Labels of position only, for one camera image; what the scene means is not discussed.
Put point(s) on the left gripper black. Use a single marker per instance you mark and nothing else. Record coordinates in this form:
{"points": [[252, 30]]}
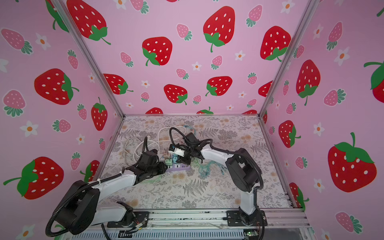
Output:
{"points": [[162, 166]]}

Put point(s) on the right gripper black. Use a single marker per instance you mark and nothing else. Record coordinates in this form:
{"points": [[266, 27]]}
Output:
{"points": [[184, 161]]}

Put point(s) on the light green charger plug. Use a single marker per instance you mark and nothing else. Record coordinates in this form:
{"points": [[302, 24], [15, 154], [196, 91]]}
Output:
{"points": [[169, 162]]}

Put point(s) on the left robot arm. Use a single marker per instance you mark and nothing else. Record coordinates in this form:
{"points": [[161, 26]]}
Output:
{"points": [[79, 208]]}

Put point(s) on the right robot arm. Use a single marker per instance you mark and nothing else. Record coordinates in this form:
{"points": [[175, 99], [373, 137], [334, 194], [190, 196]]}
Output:
{"points": [[244, 171]]}

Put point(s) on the purple power strip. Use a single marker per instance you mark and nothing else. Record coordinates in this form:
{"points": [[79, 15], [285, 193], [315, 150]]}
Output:
{"points": [[178, 167]]}

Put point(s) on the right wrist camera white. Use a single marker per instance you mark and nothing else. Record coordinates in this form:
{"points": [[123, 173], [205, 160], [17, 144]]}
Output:
{"points": [[174, 150]]}

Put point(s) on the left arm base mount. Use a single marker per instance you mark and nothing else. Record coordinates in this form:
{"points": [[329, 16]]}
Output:
{"points": [[131, 219]]}

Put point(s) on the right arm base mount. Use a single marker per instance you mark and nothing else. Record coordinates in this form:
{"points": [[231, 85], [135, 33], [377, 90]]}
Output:
{"points": [[238, 218]]}

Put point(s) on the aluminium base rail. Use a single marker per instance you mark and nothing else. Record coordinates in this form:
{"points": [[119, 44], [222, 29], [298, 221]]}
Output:
{"points": [[205, 224]]}

